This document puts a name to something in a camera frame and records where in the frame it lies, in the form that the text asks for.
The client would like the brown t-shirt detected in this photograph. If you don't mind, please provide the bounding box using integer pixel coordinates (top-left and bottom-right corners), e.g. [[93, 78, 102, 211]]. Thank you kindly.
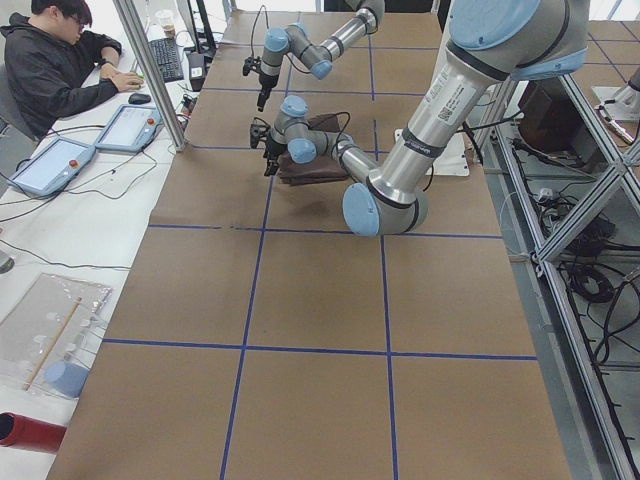
[[278, 113, 349, 186]]

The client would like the red cylinder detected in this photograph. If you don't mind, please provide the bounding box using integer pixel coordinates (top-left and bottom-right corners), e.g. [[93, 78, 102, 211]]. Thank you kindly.
[[1, 412, 66, 454]]

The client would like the black keyboard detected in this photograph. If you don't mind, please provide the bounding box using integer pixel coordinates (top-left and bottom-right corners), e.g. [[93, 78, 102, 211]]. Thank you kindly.
[[148, 38, 184, 83]]

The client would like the near teach pendant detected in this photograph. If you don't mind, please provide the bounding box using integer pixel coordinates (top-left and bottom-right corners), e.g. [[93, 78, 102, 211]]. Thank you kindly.
[[8, 137, 96, 197]]

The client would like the teach pendant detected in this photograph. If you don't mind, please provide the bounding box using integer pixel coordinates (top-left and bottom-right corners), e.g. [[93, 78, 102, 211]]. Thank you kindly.
[[94, 104, 162, 153], [8, 137, 96, 197]]

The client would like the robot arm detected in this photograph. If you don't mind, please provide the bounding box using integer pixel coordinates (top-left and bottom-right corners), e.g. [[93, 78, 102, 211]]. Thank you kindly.
[[243, 0, 385, 112], [251, 0, 590, 236]]

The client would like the blue cup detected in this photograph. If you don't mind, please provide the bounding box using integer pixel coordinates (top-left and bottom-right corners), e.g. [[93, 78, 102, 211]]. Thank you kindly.
[[44, 361, 89, 398]]

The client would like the person in black jacket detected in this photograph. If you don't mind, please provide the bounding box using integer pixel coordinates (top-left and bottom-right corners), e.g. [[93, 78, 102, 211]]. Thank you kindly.
[[1, 0, 144, 140]]

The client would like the clear acrylic rack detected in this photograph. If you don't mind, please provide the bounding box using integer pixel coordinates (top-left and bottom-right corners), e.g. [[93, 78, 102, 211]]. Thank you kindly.
[[1, 274, 112, 398]]

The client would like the far teach pendant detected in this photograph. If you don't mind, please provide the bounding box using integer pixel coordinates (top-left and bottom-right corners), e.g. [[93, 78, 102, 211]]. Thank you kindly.
[[94, 104, 162, 153]]

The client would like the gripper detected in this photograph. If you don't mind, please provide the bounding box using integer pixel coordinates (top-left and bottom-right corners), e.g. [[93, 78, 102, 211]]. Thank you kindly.
[[257, 72, 278, 111], [264, 138, 286, 176]]

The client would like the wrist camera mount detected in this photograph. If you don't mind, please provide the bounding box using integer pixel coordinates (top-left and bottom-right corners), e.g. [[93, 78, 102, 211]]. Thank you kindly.
[[249, 117, 271, 149], [242, 56, 262, 76]]

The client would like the computer mouse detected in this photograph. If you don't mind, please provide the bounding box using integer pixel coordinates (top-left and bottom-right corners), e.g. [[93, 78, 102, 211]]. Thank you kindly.
[[128, 93, 151, 105]]

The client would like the aluminium frame post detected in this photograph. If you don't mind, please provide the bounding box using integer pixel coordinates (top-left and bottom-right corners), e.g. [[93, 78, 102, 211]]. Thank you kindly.
[[113, 0, 187, 152]]

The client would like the brown paper table cover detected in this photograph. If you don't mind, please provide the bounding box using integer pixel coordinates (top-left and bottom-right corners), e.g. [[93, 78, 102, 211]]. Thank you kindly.
[[49, 13, 571, 479]]

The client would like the paper coffee cup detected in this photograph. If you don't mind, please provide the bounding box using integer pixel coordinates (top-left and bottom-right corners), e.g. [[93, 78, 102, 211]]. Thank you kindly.
[[155, 9, 176, 39]]

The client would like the wooden dowel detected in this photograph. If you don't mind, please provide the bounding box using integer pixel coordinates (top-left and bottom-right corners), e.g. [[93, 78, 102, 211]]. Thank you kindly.
[[22, 297, 82, 391]]

